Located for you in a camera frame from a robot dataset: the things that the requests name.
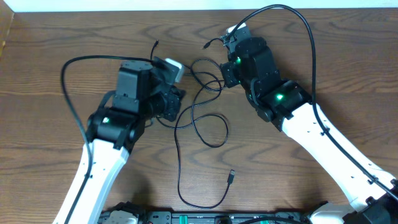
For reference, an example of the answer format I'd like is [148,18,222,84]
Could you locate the black usb cable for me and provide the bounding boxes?
[150,37,236,210]

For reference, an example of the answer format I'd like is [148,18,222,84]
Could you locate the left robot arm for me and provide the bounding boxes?
[54,57,185,223]

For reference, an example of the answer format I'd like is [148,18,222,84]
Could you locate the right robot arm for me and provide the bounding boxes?
[221,34,397,223]

